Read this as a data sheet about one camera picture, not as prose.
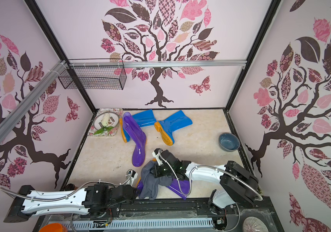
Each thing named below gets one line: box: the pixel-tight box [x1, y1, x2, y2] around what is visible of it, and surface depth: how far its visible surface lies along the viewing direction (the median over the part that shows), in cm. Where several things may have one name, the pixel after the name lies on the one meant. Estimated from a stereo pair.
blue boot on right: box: [154, 110, 194, 146], surface depth 109 cm
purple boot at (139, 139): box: [122, 111, 148, 168], surface depth 89 cm
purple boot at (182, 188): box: [135, 178, 192, 200], surface depth 76 cm
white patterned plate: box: [93, 111, 120, 131], surface depth 113 cm
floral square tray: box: [87, 108, 124, 137], surface depth 111 cm
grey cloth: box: [138, 160, 173, 201], surface depth 75 cm
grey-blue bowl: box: [218, 132, 241, 152], surface depth 98 cm
